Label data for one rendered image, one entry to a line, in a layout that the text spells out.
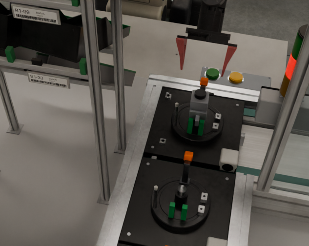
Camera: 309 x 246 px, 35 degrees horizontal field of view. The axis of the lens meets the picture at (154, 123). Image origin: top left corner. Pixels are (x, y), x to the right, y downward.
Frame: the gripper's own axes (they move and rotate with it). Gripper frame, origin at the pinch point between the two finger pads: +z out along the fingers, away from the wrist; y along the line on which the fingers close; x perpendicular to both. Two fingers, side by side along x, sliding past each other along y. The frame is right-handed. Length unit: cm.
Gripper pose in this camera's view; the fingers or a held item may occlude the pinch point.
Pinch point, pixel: (202, 69)
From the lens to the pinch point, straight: 117.3
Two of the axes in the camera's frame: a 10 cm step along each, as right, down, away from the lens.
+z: -1.6, 9.7, 1.8
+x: 1.6, -1.6, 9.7
